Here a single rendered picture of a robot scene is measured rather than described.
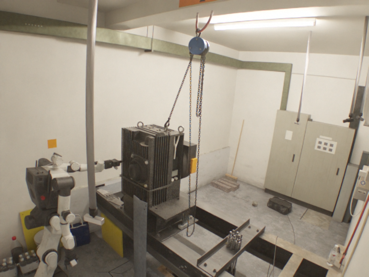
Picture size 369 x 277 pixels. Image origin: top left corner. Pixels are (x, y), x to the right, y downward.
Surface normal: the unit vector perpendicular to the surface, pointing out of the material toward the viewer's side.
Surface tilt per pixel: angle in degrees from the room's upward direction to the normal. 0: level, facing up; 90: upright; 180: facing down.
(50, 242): 90
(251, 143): 90
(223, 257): 0
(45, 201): 90
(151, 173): 90
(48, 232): 66
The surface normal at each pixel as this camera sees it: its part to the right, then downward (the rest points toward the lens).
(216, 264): 0.08, -0.97
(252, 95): -0.67, 0.13
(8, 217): 0.74, 0.22
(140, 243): -0.48, 0.18
